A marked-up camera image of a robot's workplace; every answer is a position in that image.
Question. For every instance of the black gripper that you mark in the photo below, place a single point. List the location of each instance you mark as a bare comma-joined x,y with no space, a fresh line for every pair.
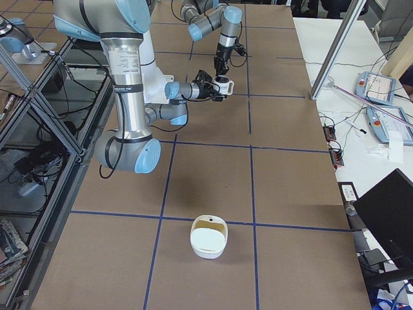
204,91
223,53

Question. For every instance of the white mug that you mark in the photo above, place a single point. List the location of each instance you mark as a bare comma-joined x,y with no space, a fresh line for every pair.
223,85

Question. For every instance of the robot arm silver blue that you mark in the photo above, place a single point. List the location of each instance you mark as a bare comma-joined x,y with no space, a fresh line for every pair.
204,17
143,93

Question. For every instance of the orange black connector box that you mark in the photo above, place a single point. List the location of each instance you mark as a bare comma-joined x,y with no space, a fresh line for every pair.
329,132

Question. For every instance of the far teach pendant tablet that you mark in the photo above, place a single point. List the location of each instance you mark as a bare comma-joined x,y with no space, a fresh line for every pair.
376,88

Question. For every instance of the teach pendant tablet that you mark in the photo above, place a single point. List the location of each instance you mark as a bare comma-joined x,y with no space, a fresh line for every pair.
376,88
381,123

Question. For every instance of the white paper label card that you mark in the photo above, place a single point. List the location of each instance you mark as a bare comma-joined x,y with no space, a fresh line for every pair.
348,192

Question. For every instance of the near teach pendant tablet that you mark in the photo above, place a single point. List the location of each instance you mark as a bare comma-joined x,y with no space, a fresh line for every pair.
381,123

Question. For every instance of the black monitor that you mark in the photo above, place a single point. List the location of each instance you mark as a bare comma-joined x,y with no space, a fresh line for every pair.
386,211

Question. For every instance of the stack of books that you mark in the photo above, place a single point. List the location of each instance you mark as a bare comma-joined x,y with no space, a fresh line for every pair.
13,251

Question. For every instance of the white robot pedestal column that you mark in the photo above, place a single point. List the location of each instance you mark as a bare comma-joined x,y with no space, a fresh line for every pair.
154,80

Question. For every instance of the aluminium frame post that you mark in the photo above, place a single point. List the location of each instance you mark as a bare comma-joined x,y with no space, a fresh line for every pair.
346,25

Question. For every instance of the aluminium frame rack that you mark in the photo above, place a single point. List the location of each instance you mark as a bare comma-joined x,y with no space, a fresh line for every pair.
50,219

